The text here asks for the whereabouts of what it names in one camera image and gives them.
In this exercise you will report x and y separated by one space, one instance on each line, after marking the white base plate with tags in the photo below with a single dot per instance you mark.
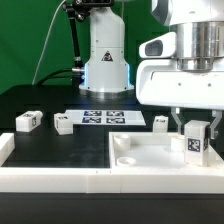
106 117

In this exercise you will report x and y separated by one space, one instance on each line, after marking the white U-shaped obstacle fence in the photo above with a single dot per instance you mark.
191 179

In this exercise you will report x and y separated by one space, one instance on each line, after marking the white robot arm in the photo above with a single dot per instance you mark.
183 68

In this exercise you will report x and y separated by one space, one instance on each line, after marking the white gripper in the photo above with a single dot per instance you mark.
160 83

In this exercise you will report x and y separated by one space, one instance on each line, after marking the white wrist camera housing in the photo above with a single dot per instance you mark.
161 47

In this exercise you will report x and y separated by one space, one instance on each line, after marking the white square tabletop panel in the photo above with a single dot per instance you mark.
147 150

